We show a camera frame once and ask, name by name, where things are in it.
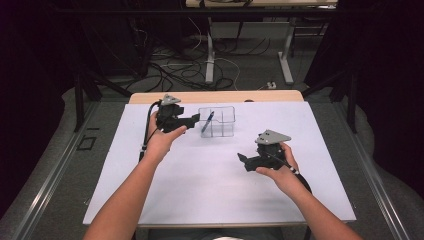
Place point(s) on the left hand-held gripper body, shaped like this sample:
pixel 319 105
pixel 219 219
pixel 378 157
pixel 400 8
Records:
pixel 168 116

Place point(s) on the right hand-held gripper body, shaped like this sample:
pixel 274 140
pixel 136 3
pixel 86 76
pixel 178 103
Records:
pixel 271 151

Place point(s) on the blue pen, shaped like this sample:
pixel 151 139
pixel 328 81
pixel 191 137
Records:
pixel 207 122

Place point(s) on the clear plastic organizer box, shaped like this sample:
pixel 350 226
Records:
pixel 220 121

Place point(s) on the person's left hand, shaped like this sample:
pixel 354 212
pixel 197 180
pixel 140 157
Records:
pixel 160 141

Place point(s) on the person's right hand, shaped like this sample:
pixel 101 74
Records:
pixel 283 180

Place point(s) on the white table mat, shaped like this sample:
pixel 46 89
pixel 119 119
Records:
pixel 213 193

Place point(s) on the white desk leg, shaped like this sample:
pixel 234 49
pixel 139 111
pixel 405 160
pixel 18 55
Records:
pixel 286 60
pixel 209 56

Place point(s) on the white power plug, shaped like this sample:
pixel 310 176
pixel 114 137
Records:
pixel 271 85

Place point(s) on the black metal stand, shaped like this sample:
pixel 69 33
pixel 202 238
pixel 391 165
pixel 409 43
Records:
pixel 79 100
pixel 350 100

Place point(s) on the light desk top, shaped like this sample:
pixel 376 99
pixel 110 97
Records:
pixel 266 3

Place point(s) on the metal floor rail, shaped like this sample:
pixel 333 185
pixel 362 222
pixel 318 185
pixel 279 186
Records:
pixel 376 186
pixel 50 180

